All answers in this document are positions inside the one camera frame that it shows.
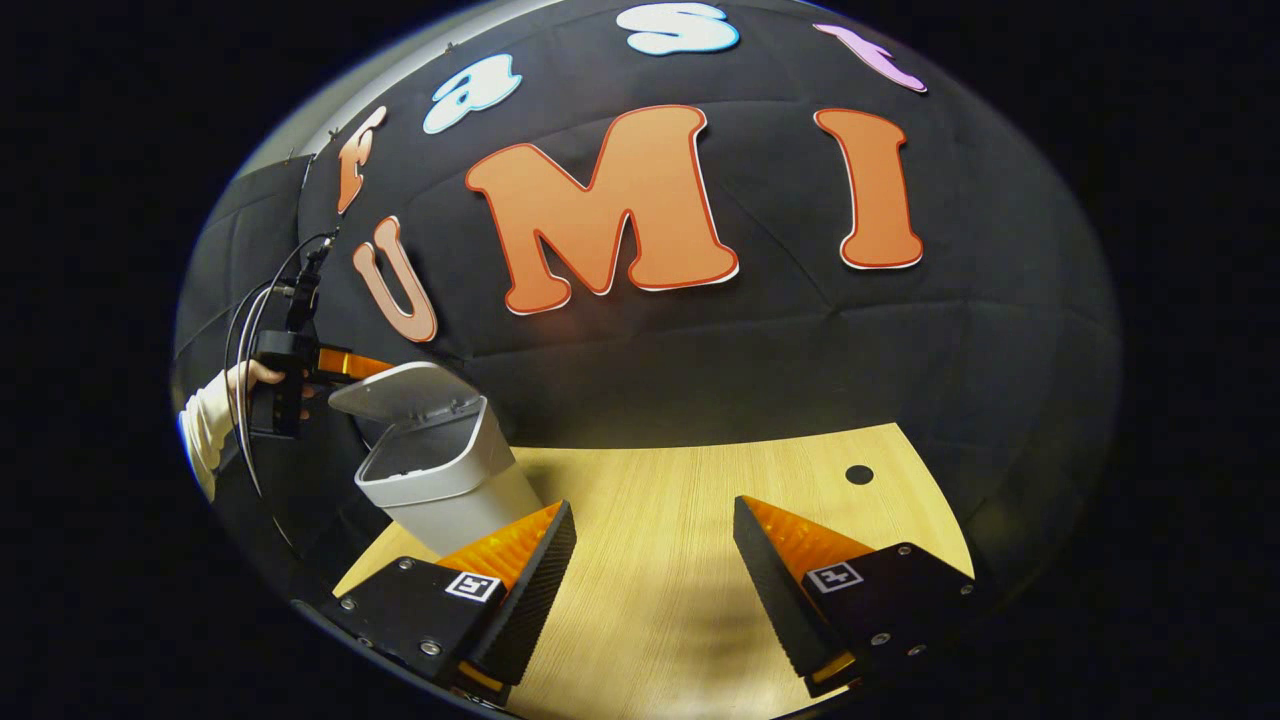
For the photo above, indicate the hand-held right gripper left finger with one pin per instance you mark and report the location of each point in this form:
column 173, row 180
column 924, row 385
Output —
column 535, row 597

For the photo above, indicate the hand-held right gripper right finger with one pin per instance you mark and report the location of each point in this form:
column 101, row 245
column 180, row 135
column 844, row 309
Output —
column 775, row 597

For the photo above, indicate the white desktop garbage bin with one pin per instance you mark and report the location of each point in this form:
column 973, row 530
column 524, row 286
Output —
column 440, row 470

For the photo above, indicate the wooden desktop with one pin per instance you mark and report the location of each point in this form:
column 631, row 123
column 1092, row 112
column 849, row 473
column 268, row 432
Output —
column 680, row 520

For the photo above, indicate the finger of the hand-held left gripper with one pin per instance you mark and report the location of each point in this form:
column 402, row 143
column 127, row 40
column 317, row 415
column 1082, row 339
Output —
column 345, row 362

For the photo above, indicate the black backdrop cloth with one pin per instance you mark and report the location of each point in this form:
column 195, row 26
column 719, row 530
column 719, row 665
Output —
column 700, row 350

